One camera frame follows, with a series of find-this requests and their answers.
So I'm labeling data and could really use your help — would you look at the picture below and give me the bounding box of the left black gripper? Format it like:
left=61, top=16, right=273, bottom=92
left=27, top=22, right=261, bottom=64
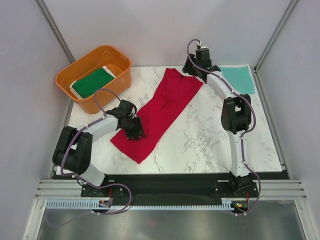
left=121, top=116, right=147, bottom=142

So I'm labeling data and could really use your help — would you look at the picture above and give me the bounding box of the red t shirt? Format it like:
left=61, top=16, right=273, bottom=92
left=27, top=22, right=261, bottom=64
left=110, top=68, right=203, bottom=164

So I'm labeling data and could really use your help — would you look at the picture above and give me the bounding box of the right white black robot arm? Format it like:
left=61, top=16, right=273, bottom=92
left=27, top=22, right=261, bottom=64
left=182, top=45, right=253, bottom=197

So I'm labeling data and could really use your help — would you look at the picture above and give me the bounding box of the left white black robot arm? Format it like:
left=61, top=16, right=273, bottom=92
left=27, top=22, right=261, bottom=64
left=52, top=100, right=146, bottom=197

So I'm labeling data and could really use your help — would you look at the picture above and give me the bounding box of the teal folded t shirt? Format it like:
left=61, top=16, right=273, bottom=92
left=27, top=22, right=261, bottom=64
left=215, top=65, right=255, bottom=95

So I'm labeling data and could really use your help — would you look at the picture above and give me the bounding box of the green folded t shirt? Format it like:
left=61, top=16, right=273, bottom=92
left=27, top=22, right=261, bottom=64
left=71, top=67, right=116, bottom=99

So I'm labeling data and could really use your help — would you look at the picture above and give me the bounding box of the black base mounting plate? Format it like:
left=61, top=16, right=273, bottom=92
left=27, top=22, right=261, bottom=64
left=52, top=172, right=291, bottom=207

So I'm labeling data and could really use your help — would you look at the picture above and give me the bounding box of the orange plastic basket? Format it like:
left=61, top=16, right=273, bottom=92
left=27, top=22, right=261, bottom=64
left=55, top=45, right=133, bottom=115

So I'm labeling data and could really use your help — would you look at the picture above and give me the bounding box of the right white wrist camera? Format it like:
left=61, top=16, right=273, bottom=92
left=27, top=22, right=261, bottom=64
left=196, top=42, right=208, bottom=49

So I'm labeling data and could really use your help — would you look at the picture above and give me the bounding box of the white slotted cable duct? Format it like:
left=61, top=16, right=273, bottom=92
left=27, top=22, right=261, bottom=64
left=45, top=199, right=234, bottom=211

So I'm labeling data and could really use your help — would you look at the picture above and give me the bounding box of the right aluminium frame post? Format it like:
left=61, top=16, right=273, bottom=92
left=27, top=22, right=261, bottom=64
left=253, top=0, right=300, bottom=73

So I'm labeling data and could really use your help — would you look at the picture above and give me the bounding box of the aluminium frame post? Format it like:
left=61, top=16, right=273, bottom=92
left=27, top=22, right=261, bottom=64
left=35, top=0, right=75, bottom=63
left=253, top=0, right=300, bottom=73

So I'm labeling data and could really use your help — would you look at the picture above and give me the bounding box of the left aluminium frame post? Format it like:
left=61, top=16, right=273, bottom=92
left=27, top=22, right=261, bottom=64
left=35, top=0, right=75, bottom=63

